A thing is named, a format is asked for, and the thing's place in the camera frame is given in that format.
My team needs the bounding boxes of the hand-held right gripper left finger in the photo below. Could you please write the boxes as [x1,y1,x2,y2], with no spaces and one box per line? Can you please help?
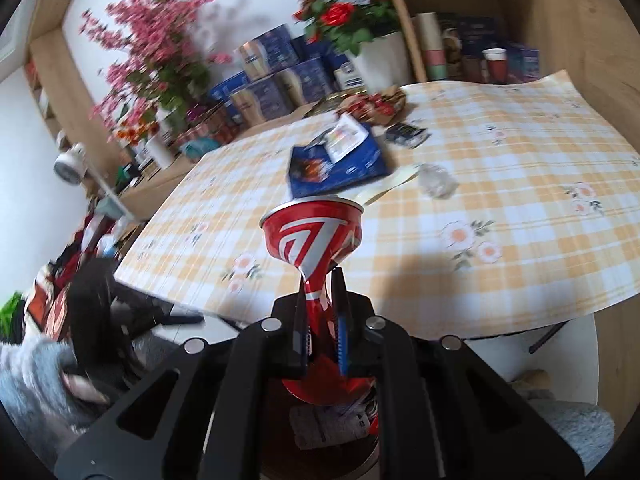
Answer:
[54,272,311,480]

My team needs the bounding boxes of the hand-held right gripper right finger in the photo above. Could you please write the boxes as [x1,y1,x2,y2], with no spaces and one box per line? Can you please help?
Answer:
[327,266,586,480]

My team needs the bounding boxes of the crushed red soda can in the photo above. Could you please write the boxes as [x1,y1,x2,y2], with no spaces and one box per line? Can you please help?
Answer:
[259,196,381,406]

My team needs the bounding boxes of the brown plastic trash bin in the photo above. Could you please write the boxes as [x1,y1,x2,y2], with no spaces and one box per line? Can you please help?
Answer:
[260,375,381,480]

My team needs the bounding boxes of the clear plastic wrapper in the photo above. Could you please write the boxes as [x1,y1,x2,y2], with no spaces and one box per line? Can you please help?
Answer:
[417,162,458,198]

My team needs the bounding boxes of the black snack wrapper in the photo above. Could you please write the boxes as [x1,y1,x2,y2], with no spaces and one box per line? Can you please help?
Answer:
[385,121,432,148]

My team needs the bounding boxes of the person's left forearm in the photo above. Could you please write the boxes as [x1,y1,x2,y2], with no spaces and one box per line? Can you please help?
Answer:
[0,332,116,461]

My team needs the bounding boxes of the person's left hand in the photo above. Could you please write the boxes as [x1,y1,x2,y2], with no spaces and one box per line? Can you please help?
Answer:
[62,372,112,407]

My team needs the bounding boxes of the red patterned cloth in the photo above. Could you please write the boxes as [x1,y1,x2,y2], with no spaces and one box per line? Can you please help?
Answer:
[25,212,121,333]

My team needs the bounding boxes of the white printed plastic package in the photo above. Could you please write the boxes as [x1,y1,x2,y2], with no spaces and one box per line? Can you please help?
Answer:
[289,404,373,453]

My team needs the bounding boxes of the wooden low cabinet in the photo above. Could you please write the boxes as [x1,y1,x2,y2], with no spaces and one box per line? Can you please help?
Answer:
[117,100,321,221]

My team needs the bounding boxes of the white desk fan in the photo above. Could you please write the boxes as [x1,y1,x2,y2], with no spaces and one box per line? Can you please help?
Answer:
[52,132,136,221]

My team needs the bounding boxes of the white ribbed vase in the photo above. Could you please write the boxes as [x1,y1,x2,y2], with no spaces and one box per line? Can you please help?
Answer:
[142,132,176,171]

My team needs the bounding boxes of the cream plastic lid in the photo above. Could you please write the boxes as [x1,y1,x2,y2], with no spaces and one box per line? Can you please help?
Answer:
[350,164,423,206]

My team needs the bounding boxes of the yellow plaid floral tablecloth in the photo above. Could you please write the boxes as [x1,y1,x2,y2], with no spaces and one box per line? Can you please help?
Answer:
[114,70,640,341]

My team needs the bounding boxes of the dark blue carton box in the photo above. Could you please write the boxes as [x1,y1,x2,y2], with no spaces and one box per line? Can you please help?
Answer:
[287,120,393,200]

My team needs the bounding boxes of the orange artificial flowers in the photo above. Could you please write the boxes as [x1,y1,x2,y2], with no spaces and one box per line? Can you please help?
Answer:
[112,120,158,146]

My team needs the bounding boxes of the teal round tin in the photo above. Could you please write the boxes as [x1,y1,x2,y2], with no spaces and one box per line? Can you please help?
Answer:
[180,137,221,161]

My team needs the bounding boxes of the white printed sachet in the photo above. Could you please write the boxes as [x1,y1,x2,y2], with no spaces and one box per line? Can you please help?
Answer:
[320,112,368,165]

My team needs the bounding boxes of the striped planter box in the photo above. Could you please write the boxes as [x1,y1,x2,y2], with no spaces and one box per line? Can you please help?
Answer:
[172,102,236,146]

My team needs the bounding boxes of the wooden side shelving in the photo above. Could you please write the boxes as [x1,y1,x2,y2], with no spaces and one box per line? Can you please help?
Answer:
[27,0,96,141]

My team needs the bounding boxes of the gold leaf-shaped tray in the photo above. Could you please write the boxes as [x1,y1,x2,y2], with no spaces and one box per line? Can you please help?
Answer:
[300,91,371,120]

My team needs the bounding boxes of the crumpled red brown wrapper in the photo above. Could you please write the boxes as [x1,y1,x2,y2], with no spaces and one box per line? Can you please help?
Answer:
[336,87,408,123]

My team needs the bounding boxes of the blue marbled gift box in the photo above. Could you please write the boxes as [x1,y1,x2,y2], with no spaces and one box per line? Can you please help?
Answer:
[235,25,301,81]
[227,77,293,126]
[275,57,337,111]

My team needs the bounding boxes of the fuzzy grey clothing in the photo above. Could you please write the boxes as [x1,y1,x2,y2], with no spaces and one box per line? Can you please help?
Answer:
[510,367,617,480]

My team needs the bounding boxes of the pink artificial blossom plant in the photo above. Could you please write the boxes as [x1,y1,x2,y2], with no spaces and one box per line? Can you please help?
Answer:
[80,0,233,133]

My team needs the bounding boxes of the white blue emblem box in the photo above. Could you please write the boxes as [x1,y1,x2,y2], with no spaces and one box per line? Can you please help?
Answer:
[332,62,366,92]

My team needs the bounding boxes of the white faceted flower pot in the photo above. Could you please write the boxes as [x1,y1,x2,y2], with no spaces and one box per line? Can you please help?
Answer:
[350,31,412,95]

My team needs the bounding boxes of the plain dark blue box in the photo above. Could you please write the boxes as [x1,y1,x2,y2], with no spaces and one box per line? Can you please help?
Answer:
[292,35,333,68]

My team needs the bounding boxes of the brown drinking glass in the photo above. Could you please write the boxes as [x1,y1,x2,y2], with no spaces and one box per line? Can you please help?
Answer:
[462,55,486,83]

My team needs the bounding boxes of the moon pattern box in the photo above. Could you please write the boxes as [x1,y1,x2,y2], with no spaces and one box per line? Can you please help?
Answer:
[440,25,463,78]

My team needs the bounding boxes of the stack of pastel paper cups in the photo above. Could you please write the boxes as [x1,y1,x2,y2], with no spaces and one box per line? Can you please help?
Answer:
[412,11,448,82]

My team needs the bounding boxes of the red paper cup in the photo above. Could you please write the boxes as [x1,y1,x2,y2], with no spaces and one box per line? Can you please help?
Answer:
[482,48,508,85]

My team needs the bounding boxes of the red artificial rose plant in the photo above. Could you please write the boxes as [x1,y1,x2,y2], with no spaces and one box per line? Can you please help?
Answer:
[292,0,401,58]

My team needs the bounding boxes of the small blue carton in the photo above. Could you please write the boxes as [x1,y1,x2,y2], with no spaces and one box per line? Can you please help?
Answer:
[507,42,542,83]

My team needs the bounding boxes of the dark blue printed box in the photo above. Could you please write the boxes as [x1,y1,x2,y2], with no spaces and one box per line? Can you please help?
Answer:
[452,15,506,58]

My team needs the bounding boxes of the wooden shelf unit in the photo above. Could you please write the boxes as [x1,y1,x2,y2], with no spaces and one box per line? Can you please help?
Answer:
[375,0,640,91]

